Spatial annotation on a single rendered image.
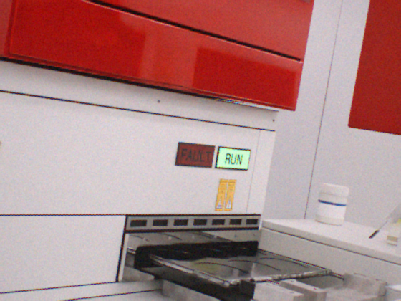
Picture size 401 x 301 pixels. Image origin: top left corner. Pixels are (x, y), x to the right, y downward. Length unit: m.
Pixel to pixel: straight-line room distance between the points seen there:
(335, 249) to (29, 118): 0.76
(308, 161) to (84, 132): 3.53
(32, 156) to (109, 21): 0.26
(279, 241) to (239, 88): 0.40
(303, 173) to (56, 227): 3.53
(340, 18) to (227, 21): 3.42
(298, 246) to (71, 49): 0.76
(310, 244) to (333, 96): 3.26
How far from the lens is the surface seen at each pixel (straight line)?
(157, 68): 1.41
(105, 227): 1.46
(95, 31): 1.31
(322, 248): 1.75
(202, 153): 1.62
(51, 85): 1.32
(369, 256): 1.71
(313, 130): 4.83
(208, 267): 1.51
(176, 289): 1.55
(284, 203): 4.70
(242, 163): 1.73
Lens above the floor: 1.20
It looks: 3 degrees down
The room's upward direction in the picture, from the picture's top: 9 degrees clockwise
